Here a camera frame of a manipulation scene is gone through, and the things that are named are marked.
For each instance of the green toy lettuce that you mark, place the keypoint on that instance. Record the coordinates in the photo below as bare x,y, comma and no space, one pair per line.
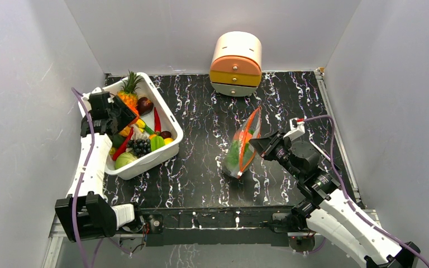
236,160

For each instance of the red toy chili pepper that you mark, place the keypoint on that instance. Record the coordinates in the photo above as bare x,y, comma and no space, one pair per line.
123,146

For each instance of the dark green toy avocado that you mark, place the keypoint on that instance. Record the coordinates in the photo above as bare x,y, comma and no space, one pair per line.
117,140

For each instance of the green toy cabbage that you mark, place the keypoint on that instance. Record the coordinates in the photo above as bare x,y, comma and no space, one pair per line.
124,159

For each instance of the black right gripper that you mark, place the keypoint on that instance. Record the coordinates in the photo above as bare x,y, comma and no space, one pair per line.
271,146

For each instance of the round pastel drawer cabinet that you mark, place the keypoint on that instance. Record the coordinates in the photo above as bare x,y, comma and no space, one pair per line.
236,64

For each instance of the toy peach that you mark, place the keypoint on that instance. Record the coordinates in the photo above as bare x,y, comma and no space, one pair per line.
242,137

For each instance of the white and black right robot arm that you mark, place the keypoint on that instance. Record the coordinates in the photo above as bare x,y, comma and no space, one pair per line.
328,211

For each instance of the small yellow toy fruit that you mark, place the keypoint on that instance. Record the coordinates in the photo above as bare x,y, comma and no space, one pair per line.
168,140

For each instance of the dark red toy plum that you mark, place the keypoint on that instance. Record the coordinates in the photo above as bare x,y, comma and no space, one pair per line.
165,134

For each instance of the clear zip bag orange zipper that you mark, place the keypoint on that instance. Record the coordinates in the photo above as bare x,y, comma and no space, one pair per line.
252,123

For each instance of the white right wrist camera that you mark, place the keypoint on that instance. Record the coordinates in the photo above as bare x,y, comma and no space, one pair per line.
296,129

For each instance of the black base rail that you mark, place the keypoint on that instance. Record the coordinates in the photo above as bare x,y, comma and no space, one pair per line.
222,226

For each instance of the green toy star fruit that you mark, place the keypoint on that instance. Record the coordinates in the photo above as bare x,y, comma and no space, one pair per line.
156,142

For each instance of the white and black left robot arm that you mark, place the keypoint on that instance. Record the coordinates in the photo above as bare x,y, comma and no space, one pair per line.
83,213

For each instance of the dark brown toy mangosteen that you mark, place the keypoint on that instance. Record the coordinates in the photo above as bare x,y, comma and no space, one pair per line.
144,106

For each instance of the black toy grape bunch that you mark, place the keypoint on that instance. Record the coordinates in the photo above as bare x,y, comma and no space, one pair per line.
139,147

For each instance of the white plastic food bin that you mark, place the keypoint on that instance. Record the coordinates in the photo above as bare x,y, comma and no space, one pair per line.
168,122

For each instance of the toy pineapple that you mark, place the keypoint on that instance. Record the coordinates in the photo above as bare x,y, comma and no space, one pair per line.
127,91

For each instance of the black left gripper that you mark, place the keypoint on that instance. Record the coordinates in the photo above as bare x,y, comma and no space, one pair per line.
128,116

